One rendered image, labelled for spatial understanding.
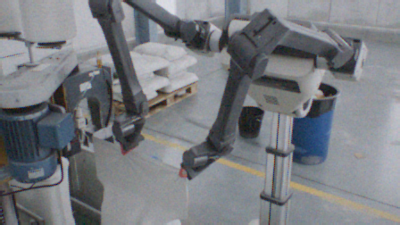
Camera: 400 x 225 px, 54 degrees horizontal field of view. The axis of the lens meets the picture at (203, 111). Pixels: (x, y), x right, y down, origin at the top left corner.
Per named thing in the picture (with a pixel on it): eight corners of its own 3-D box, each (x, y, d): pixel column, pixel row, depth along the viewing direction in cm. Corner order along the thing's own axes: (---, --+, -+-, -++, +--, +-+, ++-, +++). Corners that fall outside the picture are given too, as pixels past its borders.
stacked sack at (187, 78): (200, 82, 535) (200, 71, 529) (169, 96, 484) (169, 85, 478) (176, 77, 557) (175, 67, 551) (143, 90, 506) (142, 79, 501)
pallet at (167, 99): (198, 91, 538) (198, 81, 532) (139, 122, 444) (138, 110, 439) (150, 81, 579) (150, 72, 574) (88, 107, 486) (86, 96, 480)
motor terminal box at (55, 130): (77, 143, 134) (73, 111, 130) (62, 158, 125) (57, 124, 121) (54, 141, 136) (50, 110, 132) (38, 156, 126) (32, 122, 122)
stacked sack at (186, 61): (200, 65, 525) (200, 54, 520) (167, 78, 474) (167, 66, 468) (174, 61, 549) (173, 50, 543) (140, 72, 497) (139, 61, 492)
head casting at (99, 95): (115, 122, 181) (110, 59, 170) (71, 143, 162) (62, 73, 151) (73, 109, 197) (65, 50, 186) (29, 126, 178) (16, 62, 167)
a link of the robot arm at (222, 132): (273, 54, 93) (246, 27, 98) (254, 62, 91) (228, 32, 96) (236, 153, 126) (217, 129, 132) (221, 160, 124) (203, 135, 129)
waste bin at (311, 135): (338, 150, 381) (348, 87, 356) (320, 173, 342) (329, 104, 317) (292, 137, 406) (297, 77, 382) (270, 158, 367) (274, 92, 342)
